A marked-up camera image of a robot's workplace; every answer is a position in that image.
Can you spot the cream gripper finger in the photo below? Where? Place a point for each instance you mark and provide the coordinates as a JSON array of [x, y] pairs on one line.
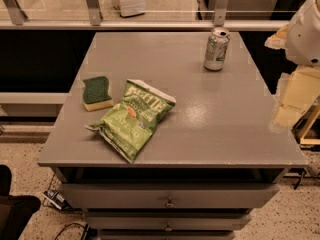
[[277, 40]]

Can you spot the silver green 7up can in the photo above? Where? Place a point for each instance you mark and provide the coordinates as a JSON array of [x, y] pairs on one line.
[[216, 49]]

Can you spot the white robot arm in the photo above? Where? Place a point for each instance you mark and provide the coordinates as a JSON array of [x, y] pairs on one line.
[[300, 38]]

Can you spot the green jalapeno chip bag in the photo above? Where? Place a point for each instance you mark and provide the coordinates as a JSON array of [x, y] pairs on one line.
[[129, 125]]

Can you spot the yellow wooden stand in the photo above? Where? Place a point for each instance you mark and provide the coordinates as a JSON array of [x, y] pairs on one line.
[[302, 134]]

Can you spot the grey drawer cabinet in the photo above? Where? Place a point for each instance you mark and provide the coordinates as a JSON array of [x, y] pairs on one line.
[[218, 131]]

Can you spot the top drawer with knob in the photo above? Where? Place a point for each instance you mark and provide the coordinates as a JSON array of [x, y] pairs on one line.
[[168, 196]]

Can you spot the drawer with knob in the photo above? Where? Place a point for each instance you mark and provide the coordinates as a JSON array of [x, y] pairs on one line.
[[167, 221], [168, 196]]

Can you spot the green yellow sponge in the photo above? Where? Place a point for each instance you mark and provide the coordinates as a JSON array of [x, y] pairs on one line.
[[96, 94]]

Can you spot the power strip on floor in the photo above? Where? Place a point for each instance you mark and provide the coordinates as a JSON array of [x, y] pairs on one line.
[[55, 198]]

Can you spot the black chair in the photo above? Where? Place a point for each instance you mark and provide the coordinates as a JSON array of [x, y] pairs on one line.
[[15, 211]]

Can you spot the metal railing frame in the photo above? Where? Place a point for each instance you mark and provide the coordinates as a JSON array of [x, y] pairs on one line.
[[100, 15]]

